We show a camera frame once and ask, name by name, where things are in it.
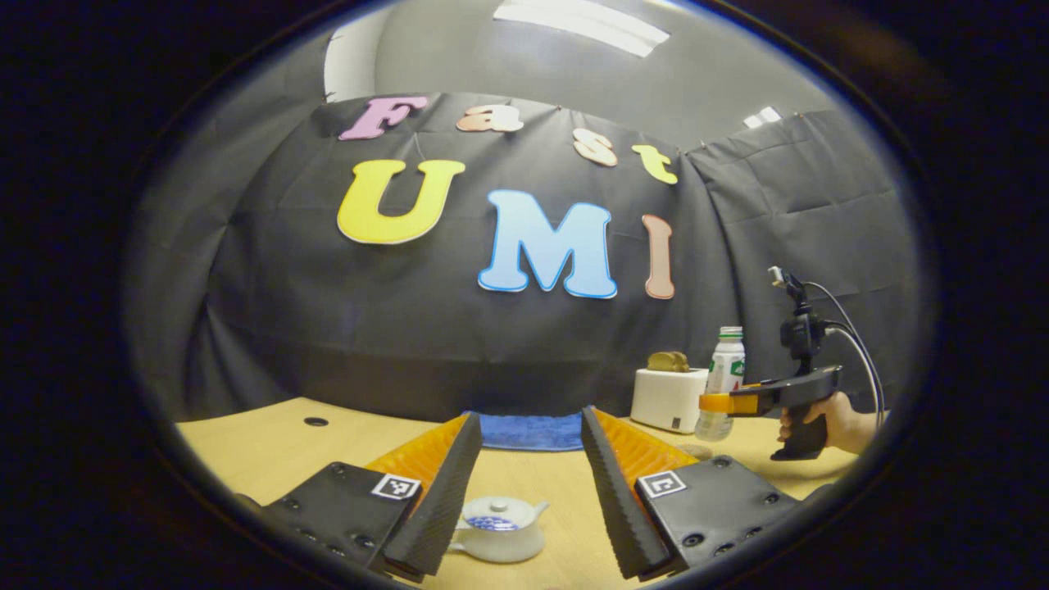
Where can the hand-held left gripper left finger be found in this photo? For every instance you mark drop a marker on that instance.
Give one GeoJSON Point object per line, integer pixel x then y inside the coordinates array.
{"type": "Point", "coordinates": [438, 508]}

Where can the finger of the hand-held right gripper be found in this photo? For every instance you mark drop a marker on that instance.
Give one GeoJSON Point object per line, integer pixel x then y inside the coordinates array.
{"type": "Point", "coordinates": [721, 403]}

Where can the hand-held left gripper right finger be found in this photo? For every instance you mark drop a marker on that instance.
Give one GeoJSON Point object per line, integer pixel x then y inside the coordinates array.
{"type": "Point", "coordinates": [619, 508]}

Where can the white water bottle green label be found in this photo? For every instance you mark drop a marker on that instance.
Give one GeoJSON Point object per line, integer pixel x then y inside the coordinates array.
{"type": "Point", "coordinates": [725, 365]}

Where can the round wooden coaster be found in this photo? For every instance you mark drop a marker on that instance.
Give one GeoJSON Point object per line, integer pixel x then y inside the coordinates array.
{"type": "Point", "coordinates": [698, 451]}

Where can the white teacup with spout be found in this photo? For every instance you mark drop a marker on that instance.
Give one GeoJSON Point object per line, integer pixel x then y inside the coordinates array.
{"type": "Point", "coordinates": [500, 545]}

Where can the white toaster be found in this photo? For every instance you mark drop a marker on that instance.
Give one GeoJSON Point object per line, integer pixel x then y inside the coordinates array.
{"type": "Point", "coordinates": [668, 401]}

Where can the brown toast slice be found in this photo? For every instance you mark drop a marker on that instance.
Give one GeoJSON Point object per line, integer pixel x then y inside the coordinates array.
{"type": "Point", "coordinates": [658, 363]}
{"type": "Point", "coordinates": [680, 362]}

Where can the blue folded towel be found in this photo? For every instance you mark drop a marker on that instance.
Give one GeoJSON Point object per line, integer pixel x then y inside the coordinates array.
{"type": "Point", "coordinates": [533, 432]}

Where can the black backdrop cloth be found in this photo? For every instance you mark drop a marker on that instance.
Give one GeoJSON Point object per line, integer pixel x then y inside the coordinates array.
{"type": "Point", "coordinates": [410, 328]}

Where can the small ceiling light panel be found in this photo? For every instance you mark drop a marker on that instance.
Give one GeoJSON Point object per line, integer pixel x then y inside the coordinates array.
{"type": "Point", "coordinates": [762, 117]}

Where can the long ceiling light panel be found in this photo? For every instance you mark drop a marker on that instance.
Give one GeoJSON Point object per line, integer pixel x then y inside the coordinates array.
{"type": "Point", "coordinates": [582, 24]}

